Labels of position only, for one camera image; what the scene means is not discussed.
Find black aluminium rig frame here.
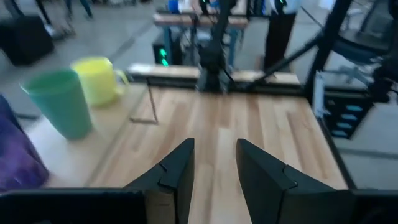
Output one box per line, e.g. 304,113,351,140
127,0,398,191

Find black tower green lights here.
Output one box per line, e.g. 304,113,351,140
152,39,175,68

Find blue bin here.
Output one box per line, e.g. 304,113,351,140
167,0,182,14

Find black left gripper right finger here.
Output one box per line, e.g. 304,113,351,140
235,138,355,224

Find purple translucent faceted cup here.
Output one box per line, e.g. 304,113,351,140
0,95,50,193

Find yellow mug with handle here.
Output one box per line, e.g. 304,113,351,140
70,56,131,107

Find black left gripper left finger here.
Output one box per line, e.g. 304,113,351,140
124,138,195,224

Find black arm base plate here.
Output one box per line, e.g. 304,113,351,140
195,70,234,93

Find black box on floor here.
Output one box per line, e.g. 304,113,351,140
0,15,55,67

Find black office chair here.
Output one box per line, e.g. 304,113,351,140
331,0,394,82

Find silver aluminium extrusion piece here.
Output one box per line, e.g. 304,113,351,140
312,71,326,118

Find wooden workbench blue legs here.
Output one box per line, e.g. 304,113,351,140
153,12,249,68

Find black box blue lit slots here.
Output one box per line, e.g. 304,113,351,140
323,90,374,140

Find green plastic cup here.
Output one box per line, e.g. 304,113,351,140
20,68,94,141

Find wooden shelf black metal legs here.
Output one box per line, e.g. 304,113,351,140
23,79,159,189

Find person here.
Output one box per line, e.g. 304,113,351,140
63,0,94,19
263,0,303,72

